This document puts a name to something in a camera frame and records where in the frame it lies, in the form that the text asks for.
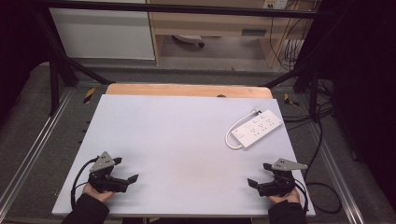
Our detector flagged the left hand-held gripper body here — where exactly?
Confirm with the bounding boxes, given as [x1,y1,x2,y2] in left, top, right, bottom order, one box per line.
[88,151,129,194]

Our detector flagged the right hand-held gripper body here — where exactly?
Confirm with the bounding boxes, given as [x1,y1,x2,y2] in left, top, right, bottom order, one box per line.
[257,158,308,198]

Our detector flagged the person's left hand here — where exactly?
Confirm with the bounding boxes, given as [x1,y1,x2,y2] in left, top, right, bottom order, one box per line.
[81,182,116,203]

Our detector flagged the person's right hand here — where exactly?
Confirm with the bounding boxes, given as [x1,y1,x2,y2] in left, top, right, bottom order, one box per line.
[268,189,302,205]

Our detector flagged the white power strip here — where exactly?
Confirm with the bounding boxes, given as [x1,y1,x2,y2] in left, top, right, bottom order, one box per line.
[231,108,285,149]

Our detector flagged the wooden table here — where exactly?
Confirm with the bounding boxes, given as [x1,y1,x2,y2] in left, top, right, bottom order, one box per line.
[105,82,274,100]

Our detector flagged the white cabinet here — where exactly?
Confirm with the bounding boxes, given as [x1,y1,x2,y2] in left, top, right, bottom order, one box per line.
[49,0,156,61]

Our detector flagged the dark curtain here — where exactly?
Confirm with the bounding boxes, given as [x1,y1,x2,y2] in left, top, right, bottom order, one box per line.
[0,0,52,124]
[295,0,396,214]

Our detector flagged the office chair base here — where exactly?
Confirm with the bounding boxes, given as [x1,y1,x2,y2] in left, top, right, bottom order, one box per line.
[172,34,206,49]

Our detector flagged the light wooden desk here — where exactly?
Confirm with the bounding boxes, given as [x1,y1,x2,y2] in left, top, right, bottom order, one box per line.
[145,0,314,69]

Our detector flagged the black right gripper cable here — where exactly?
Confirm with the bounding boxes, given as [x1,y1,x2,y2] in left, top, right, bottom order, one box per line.
[292,177,310,217]

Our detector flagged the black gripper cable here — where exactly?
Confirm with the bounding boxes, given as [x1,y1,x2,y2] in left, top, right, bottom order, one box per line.
[292,177,310,217]
[70,156,100,211]

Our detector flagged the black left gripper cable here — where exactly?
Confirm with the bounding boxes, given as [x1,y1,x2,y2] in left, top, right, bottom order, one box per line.
[70,156,100,211]

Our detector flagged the white power strip cable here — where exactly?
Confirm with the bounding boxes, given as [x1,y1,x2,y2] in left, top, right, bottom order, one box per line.
[224,105,263,151]

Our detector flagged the aluminium floor rail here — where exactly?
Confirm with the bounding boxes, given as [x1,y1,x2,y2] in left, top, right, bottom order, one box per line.
[309,122,367,224]
[0,88,76,204]

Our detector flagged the black floor cable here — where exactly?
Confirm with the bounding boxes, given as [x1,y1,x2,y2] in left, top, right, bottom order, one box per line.
[281,78,343,216]

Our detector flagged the hanging black cables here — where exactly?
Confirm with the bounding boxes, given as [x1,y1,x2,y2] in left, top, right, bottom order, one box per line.
[269,0,316,72]

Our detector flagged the white wall socket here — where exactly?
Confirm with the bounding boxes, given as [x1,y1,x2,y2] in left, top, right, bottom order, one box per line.
[262,0,290,10]

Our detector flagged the black metal frame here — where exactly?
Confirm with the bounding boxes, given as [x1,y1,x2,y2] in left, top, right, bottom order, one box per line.
[31,0,332,123]

